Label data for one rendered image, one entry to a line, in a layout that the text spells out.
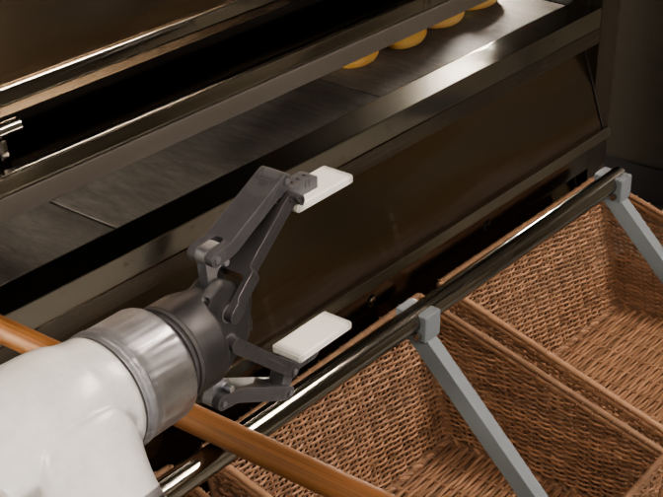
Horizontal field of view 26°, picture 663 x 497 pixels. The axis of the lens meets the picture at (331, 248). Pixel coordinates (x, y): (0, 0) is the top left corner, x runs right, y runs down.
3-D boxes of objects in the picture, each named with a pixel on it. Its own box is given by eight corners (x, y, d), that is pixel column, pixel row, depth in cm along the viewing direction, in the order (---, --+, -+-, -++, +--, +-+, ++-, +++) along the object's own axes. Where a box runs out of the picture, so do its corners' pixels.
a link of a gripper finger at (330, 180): (268, 203, 111) (268, 194, 111) (324, 173, 116) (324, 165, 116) (298, 214, 110) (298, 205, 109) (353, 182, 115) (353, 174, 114)
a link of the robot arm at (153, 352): (61, 426, 104) (119, 390, 108) (153, 472, 99) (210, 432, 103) (49, 318, 100) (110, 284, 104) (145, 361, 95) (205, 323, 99)
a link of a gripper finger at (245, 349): (238, 333, 107) (230, 351, 107) (308, 369, 116) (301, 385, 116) (198, 318, 109) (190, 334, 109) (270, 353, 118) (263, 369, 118)
